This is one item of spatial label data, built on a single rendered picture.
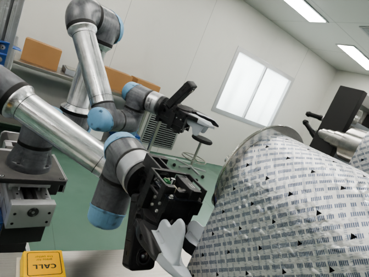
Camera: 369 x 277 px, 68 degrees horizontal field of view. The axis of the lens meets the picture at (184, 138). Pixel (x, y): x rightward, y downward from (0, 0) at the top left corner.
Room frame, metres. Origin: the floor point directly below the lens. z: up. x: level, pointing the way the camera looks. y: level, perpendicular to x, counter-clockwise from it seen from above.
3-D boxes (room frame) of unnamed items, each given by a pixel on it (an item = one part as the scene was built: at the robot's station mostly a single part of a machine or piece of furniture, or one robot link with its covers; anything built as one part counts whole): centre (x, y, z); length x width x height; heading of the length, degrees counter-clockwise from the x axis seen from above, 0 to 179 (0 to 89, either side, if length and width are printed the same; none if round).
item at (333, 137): (0.55, -0.27, 1.33); 0.06 x 0.03 x 0.03; 35
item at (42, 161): (0.94, 0.50, 0.87); 0.15 x 0.15 x 0.10
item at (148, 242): (0.33, -0.01, 1.13); 0.09 x 0.05 x 0.02; 26
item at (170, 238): (0.29, -0.04, 1.15); 0.09 x 0.03 x 0.06; 26
